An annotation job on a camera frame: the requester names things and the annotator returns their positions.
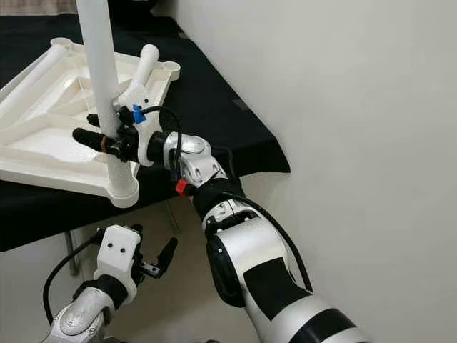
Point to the small grey tape patch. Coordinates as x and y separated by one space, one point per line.
241 104

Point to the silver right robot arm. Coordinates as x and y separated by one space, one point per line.
271 264

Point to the white plastic children table top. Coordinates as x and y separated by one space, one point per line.
43 157

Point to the beige cloth covered bench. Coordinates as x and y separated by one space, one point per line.
36 7

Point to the metal folding table leg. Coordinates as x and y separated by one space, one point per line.
71 254
173 214

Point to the white plastic table leg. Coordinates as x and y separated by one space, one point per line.
103 64
146 64
36 78

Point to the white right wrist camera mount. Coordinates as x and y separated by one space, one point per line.
137 96

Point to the black tablecloth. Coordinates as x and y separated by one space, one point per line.
28 214

